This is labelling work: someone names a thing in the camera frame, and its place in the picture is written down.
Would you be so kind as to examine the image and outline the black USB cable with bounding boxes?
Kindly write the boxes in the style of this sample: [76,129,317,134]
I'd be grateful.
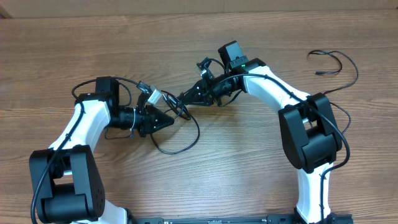
[149,90,200,156]

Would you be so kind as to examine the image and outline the black separated thin cable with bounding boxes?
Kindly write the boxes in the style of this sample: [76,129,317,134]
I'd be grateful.
[307,49,359,134]

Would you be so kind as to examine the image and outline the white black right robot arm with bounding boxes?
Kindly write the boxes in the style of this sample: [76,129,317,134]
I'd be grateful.
[178,41,353,223]

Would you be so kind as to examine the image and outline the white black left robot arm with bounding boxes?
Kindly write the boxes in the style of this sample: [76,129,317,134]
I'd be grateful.
[29,77,174,223]

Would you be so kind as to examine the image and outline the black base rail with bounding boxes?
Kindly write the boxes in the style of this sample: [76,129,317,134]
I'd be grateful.
[126,211,354,224]

